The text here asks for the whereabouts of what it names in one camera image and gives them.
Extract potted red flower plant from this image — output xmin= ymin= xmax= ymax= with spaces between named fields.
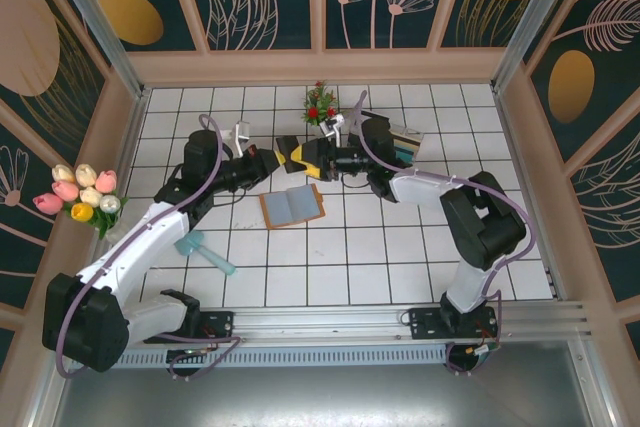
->
xmin=301 ymin=79 xmax=351 ymax=131

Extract teal plastic scoop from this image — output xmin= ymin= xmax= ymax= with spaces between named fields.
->
xmin=173 ymin=230 xmax=237 ymax=277

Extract pastel tulip bouquet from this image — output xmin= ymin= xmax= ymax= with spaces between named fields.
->
xmin=32 ymin=162 xmax=130 ymax=241

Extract clear glass vase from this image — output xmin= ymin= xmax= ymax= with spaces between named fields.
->
xmin=99 ymin=224 xmax=129 ymax=244

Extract brushed metal sheet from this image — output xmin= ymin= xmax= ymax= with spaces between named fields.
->
xmin=29 ymin=339 xmax=619 ymax=427

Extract aluminium floor rail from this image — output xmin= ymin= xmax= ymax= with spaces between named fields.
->
xmin=74 ymin=89 xmax=151 ymax=308
xmin=492 ymin=86 xmax=567 ymax=299

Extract dark wall panel gold oval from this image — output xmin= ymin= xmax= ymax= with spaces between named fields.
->
xmin=524 ymin=0 xmax=640 ymax=164
xmin=69 ymin=0 xmax=207 ymax=53

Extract aluminium frame post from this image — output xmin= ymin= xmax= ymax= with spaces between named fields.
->
xmin=492 ymin=0 xmax=584 ymax=93
xmin=42 ymin=0 xmax=151 ymax=101

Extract wide aluminium mounting rail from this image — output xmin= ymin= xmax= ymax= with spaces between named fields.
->
xmin=47 ymin=299 xmax=596 ymax=348

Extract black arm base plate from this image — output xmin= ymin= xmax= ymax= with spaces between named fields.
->
xmin=408 ymin=304 xmax=500 ymax=343
xmin=143 ymin=310 xmax=236 ymax=344

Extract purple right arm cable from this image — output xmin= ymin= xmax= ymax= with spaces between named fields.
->
xmin=349 ymin=90 xmax=536 ymax=376

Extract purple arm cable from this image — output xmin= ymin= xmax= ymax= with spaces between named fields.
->
xmin=54 ymin=114 xmax=241 ymax=383
xmin=349 ymin=90 xmax=536 ymax=376

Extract white slotted cable duct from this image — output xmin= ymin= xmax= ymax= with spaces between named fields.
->
xmin=69 ymin=349 xmax=449 ymax=369

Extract dark wall panel gold lines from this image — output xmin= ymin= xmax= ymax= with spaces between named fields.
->
xmin=0 ymin=0 xmax=110 ymax=149

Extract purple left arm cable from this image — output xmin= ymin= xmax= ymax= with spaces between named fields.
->
xmin=54 ymin=114 xmax=241 ymax=383

